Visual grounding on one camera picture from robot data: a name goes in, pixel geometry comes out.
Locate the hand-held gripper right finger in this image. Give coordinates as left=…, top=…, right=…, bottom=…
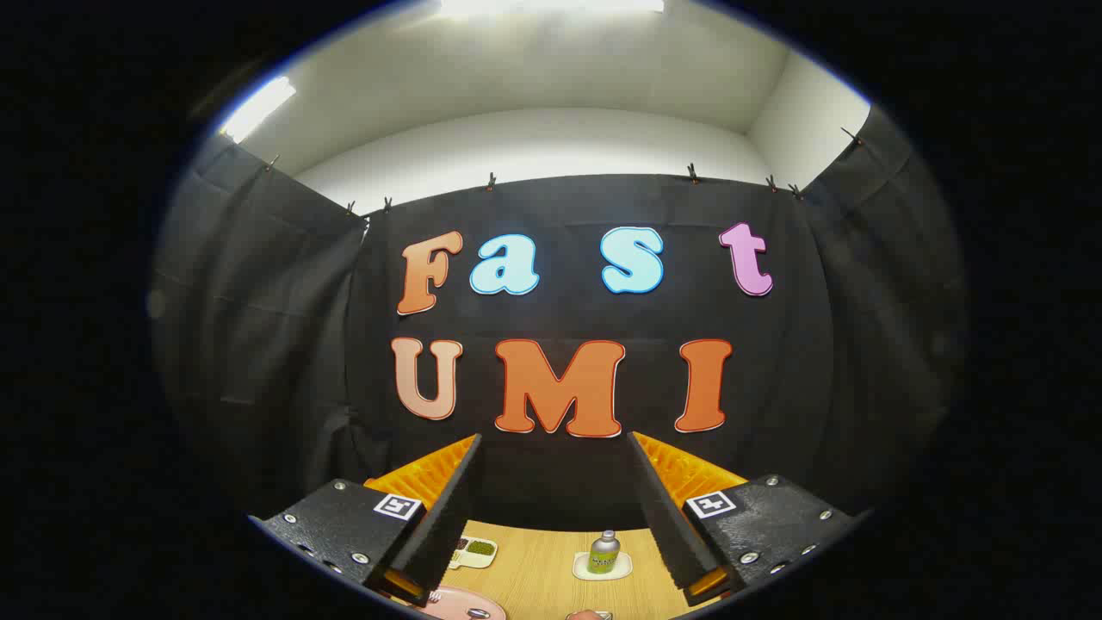
left=626, top=431, right=862, bottom=608

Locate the white square coaster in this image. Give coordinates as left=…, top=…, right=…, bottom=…
left=573, top=551, right=634, bottom=581

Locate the green soda bottle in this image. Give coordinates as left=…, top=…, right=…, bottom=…
left=588, top=530, right=622, bottom=575

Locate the pink plate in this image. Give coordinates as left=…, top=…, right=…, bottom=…
left=412, top=586, right=509, bottom=620

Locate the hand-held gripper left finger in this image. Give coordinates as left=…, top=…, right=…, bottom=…
left=248, top=433, right=483, bottom=608

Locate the row of cloth clips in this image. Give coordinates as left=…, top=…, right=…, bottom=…
left=263, top=127, right=864, bottom=216

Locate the white divided snack dish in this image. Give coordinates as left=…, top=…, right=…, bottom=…
left=448, top=536, right=498, bottom=570

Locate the long ceiling light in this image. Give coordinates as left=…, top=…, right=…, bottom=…
left=441, top=0, right=666, bottom=16
left=220, top=76, right=297, bottom=144

